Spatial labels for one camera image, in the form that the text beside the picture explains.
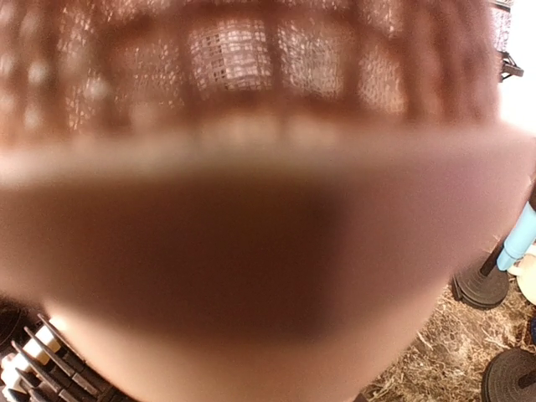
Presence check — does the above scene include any pink microphone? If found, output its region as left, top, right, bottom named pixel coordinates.
left=1, top=1, right=535, bottom=401

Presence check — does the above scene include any black round-base stand, blue mic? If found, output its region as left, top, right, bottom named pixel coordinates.
left=451, top=241, right=509, bottom=310

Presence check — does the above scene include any light blue microphone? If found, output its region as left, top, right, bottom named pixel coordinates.
left=497, top=203, right=536, bottom=271

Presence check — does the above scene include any black tripod microphone stand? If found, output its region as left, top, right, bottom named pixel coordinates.
left=499, top=51, right=524, bottom=83

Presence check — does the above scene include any glitter silver microphone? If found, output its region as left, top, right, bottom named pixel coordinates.
left=489, top=0, right=513, bottom=52

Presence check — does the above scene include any black round-base stand, purple mic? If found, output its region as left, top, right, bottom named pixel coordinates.
left=481, top=348, right=535, bottom=402

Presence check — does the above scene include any cream ceramic mug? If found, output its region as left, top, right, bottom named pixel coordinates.
left=508, top=245, right=536, bottom=305

